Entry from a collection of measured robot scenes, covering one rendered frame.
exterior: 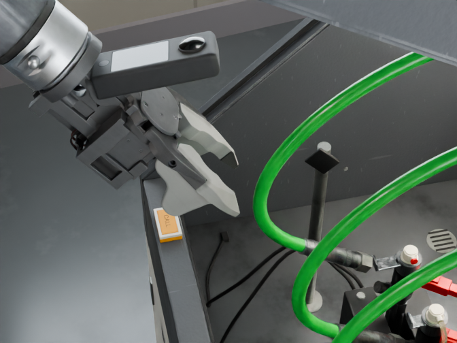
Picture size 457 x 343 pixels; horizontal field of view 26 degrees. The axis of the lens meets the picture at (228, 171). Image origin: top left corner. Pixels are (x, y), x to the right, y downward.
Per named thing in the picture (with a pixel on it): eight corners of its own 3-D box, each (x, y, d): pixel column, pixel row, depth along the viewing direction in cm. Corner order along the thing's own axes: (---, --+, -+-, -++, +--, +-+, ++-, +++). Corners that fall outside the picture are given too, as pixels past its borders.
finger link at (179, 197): (202, 239, 96) (139, 169, 95) (247, 206, 94) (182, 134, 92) (195, 254, 93) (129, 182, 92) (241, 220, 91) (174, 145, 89)
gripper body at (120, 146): (128, 150, 99) (35, 75, 94) (188, 99, 96) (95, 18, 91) (122, 197, 93) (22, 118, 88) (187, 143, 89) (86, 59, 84)
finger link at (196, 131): (197, 171, 104) (134, 136, 98) (239, 138, 102) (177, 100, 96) (203, 193, 102) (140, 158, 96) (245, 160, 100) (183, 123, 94)
